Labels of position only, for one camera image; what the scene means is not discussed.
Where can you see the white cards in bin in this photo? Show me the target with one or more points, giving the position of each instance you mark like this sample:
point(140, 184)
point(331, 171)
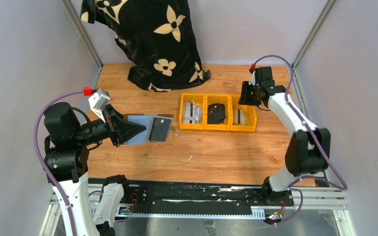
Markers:
point(191, 113)

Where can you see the dark grey card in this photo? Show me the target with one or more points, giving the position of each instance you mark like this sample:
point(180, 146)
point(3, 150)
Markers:
point(160, 129)

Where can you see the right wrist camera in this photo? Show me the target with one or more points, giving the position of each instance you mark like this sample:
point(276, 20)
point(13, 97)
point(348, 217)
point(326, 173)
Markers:
point(252, 80)

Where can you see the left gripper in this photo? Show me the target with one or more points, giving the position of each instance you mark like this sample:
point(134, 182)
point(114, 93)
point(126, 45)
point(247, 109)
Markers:
point(126, 129)

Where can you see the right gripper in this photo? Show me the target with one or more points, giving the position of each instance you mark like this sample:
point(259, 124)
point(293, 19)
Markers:
point(244, 99)

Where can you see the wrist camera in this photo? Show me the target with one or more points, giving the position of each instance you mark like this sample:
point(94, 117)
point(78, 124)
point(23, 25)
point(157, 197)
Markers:
point(98, 101)
point(252, 80)

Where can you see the brown leather card holder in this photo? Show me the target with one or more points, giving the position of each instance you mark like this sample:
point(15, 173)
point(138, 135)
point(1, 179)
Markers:
point(147, 121)

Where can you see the black cards in bin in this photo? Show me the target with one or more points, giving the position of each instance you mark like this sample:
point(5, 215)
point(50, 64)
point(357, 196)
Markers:
point(216, 113)

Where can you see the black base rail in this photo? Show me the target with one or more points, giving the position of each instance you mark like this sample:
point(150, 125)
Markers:
point(147, 198)

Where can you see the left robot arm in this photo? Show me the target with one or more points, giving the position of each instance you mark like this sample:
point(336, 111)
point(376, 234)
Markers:
point(66, 157)

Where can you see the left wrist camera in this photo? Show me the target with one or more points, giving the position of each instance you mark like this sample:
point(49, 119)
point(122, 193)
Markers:
point(98, 101)

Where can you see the black floral blanket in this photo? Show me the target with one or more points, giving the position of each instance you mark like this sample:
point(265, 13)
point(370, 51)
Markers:
point(157, 36)

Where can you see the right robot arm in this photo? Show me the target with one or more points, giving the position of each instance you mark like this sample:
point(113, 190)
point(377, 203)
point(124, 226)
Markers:
point(309, 146)

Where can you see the right yellow bin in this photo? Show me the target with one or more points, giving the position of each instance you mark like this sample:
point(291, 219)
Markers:
point(251, 127)

